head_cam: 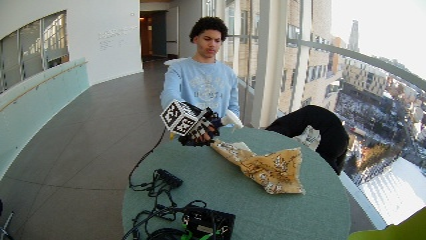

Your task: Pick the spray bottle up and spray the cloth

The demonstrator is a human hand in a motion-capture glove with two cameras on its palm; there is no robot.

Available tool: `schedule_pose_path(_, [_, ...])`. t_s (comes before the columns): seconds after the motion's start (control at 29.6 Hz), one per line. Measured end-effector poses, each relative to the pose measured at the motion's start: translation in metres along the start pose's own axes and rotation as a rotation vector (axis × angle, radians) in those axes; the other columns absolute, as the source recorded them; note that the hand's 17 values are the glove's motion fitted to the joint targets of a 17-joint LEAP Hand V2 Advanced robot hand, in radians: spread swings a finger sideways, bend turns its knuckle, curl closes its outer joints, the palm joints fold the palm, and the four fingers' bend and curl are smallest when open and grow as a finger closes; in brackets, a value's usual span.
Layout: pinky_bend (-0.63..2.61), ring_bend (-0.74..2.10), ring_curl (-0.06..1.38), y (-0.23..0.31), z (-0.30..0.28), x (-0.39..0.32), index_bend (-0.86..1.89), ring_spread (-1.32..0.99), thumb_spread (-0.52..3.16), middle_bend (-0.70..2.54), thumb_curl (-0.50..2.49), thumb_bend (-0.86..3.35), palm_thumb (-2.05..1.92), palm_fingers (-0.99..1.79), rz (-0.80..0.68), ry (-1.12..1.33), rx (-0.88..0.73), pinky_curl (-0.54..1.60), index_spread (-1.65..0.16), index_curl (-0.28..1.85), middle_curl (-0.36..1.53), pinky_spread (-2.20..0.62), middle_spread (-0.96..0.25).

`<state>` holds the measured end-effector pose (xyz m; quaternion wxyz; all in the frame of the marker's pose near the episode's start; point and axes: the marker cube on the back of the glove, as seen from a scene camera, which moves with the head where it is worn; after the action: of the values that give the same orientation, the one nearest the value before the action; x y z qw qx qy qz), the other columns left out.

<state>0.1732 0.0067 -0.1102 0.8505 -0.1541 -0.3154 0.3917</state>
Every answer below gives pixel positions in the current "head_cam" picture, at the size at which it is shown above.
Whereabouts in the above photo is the yellow-green object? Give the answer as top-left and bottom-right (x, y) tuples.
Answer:
(347, 206), (426, 240)

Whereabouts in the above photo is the tan patterned cloth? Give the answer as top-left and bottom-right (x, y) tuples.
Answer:
(209, 138), (307, 196)

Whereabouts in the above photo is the black power adapter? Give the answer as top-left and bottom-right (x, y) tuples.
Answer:
(154, 168), (185, 189)

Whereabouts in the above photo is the white column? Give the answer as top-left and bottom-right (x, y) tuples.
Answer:
(250, 0), (290, 129)

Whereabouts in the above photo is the grey balcony railing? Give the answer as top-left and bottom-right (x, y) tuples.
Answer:
(286, 37), (426, 92)

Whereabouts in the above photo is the long black glove cable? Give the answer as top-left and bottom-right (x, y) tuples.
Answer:
(128, 129), (168, 188)

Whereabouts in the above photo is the green cable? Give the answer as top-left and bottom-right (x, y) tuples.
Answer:
(178, 222), (216, 240)

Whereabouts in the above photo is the white marker cube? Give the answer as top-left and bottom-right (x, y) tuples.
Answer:
(160, 99), (208, 137)

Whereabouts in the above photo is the the person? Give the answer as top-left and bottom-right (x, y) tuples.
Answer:
(160, 16), (242, 128)

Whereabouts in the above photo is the tangle of black cables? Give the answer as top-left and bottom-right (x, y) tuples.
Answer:
(121, 179), (208, 240)

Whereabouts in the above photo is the wooden wall handrail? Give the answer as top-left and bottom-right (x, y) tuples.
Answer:
(0, 60), (89, 113)

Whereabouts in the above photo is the black electronics box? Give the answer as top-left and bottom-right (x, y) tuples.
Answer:
(181, 206), (237, 240)

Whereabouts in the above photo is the wall window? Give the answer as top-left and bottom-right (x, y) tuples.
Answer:
(0, 10), (70, 94)

